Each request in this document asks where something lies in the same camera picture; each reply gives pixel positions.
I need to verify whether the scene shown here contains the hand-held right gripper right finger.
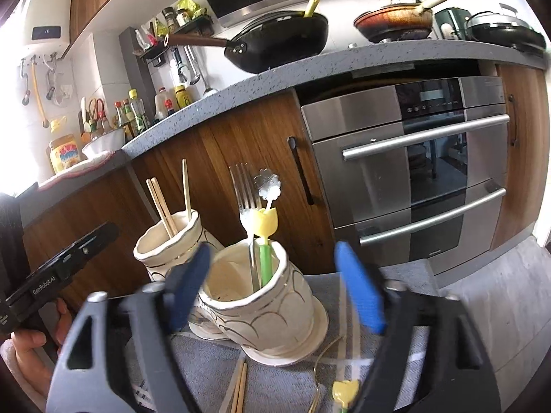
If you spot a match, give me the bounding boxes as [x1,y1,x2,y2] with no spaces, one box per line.
[335,241,502,413]

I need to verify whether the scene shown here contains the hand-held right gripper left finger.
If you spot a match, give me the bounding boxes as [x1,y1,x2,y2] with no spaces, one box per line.
[45,243,211,413]

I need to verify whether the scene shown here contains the white floral ceramic utensil holder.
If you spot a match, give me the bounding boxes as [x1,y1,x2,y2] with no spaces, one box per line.
[133,209,316,354]

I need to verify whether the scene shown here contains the wooden chopstick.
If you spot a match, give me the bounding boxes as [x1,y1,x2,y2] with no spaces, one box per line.
[150,176,178,238]
[235,362,249,413]
[229,355,245,413]
[146,178,173,240]
[182,159,193,223]

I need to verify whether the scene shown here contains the gold fork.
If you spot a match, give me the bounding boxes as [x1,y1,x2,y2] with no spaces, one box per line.
[311,335,346,413]

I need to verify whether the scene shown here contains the yellow tulip green handle utensil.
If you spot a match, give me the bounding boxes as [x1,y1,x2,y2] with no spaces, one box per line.
[252,168,281,290]
[332,379,361,413]

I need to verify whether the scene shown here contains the silver fork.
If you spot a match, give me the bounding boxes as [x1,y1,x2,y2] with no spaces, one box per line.
[228,162,263,292]

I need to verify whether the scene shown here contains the person's left forearm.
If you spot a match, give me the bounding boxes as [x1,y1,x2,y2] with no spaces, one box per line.
[0,339,49,413]

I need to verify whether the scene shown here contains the person's left hand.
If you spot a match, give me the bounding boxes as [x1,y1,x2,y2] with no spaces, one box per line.
[9,299,75,401]

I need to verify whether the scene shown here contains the front cream ceramic cup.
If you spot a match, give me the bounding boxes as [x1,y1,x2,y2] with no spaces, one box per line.
[189,297,330,367]

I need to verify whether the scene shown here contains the stainless steel oven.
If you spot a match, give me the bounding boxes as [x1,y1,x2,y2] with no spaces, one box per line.
[300,75,511,277]

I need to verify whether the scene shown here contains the yellow jar with label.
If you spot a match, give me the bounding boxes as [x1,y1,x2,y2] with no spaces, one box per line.
[47,134,83,176]

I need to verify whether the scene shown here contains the grey striped cloth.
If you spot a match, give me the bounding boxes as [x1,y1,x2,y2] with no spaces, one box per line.
[125,262,435,413]

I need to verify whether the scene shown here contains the white bowl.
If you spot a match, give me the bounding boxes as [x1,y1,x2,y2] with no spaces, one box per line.
[81,128,126,161]

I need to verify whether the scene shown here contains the wooden base cabinet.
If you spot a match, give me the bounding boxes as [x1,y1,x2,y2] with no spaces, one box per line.
[19,64,551,310]

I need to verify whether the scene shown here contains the red cap sauce bottle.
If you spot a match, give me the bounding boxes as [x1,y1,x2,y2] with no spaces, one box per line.
[114,99,134,139]

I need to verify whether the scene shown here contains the yellow cap oil bottle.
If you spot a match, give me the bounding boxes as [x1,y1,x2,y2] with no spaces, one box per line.
[128,89,149,135]

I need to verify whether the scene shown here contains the white jug with red cap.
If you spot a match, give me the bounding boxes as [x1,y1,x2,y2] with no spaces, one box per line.
[154,87,174,122]

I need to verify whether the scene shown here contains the yellow squeeze bottle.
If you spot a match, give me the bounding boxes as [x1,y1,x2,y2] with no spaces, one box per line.
[173,85,193,110]

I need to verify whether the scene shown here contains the hanging metal ladle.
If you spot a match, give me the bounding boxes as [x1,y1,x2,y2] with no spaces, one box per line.
[188,45,217,96]

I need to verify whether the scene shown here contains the grey pipe cover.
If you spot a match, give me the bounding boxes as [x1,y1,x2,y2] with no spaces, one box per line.
[119,27,152,109]

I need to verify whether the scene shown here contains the grey speckled countertop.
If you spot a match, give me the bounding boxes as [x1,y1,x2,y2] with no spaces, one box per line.
[17,39,551,224]

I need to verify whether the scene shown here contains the black spice shelf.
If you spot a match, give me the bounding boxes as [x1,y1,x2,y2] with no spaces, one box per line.
[137,16,215,64]

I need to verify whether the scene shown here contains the white water heater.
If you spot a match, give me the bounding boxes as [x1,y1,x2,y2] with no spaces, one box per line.
[21,0,72,49]

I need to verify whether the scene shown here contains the reddish frying pan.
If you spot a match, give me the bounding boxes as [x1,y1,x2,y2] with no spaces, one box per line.
[353,0,465,44]

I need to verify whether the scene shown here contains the green yellow packet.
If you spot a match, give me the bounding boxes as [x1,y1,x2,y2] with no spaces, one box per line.
[176,0,208,21]

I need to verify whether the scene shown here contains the dark green kitchen appliance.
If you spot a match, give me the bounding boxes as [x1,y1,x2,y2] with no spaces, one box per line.
[434,7,468,42]

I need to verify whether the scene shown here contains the black lidded pot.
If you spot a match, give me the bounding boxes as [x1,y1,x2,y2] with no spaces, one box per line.
[467,3,548,57]

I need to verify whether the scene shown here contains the red handle scissors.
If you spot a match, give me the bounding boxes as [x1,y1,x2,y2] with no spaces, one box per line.
[88,97,106,124]

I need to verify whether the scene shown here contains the black wok with wooden handle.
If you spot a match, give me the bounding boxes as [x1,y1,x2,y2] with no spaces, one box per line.
[163,11,330,74]

